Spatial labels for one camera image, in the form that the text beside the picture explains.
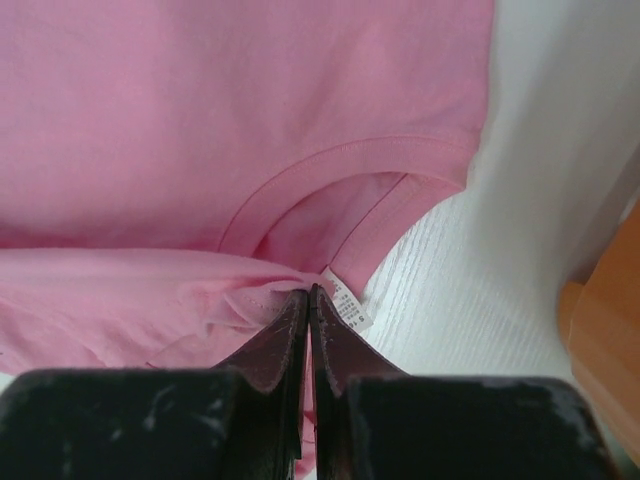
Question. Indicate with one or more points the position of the orange plastic laundry basket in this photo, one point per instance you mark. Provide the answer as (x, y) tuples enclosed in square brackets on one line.
[(598, 323)]

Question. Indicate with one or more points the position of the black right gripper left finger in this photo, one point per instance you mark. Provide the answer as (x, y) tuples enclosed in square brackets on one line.
[(237, 420)]

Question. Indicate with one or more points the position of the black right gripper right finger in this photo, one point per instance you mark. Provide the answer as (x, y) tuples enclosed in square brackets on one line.
[(375, 421)]

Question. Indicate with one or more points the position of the pink t shirt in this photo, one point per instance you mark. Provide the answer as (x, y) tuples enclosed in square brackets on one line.
[(171, 171)]

